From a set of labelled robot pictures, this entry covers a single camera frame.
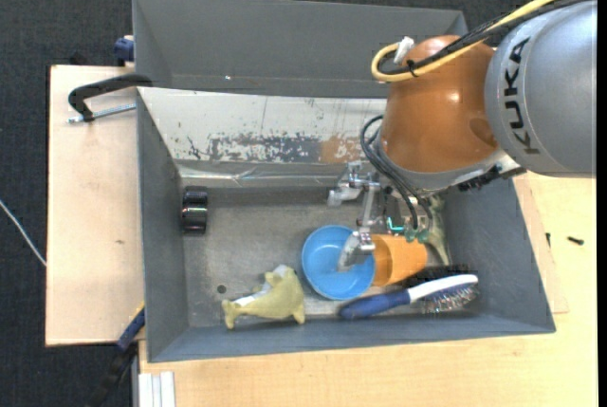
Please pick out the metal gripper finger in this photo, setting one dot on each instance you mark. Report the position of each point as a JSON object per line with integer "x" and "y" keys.
{"x": 350, "y": 253}
{"x": 342, "y": 192}

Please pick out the blue bowl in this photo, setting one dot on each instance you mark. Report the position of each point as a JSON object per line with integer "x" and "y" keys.
{"x": 327, "y": 282}

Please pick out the orange cup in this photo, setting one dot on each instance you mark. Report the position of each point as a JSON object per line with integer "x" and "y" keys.
{"x": 403, "y": 258}

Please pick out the blue and white hairbrush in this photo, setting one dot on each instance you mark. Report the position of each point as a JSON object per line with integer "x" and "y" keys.
{"x": 384, "y": 301}

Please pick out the grey metal bin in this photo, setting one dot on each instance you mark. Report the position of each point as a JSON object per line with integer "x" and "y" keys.
{"x": 265, "y": 225}

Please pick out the yellow toy dolphin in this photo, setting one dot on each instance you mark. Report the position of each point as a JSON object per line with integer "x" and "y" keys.
{"x": 280, "y": 298}

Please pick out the black shiny cylinder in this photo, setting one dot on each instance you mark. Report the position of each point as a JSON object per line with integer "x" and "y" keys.
{"x": 194, "y": 208}

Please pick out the small black screw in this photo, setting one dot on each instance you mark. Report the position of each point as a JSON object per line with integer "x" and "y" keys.
{"x": 576, "y": 240}

